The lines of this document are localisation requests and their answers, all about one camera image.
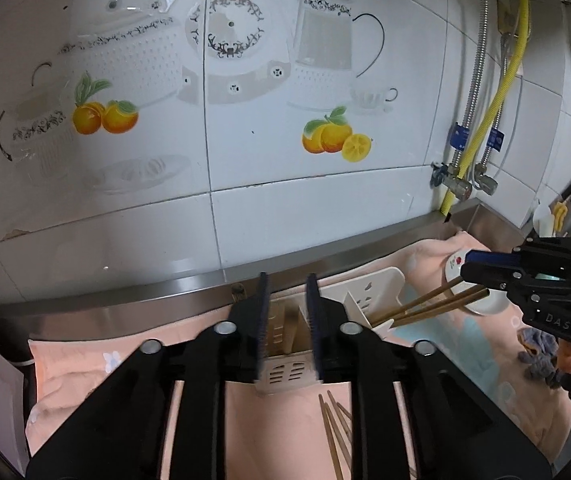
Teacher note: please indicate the chrome water valve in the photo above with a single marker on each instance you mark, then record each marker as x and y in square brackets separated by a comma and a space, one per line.
[485, 182]

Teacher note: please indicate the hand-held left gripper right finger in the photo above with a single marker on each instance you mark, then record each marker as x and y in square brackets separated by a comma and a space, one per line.
[315, 320]

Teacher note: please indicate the cream plastic utensil holder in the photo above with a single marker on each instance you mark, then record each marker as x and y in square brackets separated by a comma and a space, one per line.
[365, 295]

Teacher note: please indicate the peach printed towel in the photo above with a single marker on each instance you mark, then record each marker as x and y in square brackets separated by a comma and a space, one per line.
[275, 435]

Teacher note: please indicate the person's right hand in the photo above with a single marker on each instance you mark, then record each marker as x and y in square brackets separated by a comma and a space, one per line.
[569, 359]

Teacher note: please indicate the pile of wooden chopsticks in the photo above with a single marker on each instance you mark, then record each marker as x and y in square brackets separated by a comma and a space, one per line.
[335, 435]

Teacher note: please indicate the white floral plate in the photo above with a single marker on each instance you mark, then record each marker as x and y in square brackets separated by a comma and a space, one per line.
[485, 305]

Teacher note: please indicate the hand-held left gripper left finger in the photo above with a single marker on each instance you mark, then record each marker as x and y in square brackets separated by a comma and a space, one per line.
[264, 320]

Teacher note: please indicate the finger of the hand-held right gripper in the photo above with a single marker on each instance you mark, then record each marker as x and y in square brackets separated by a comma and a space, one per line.
[493, 257]
[490, 276]

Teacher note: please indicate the utensil rack with items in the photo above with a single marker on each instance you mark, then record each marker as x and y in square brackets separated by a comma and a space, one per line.
[544, 220]

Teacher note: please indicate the brown bamboo chopstick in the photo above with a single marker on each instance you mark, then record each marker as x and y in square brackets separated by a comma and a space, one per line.
[440, 306]
[415, 301]

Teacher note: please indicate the grey rag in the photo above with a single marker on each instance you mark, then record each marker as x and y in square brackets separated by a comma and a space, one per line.
[540, 355]

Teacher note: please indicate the yellow sponge brush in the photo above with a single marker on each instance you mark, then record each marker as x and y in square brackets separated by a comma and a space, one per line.
[560, 216]

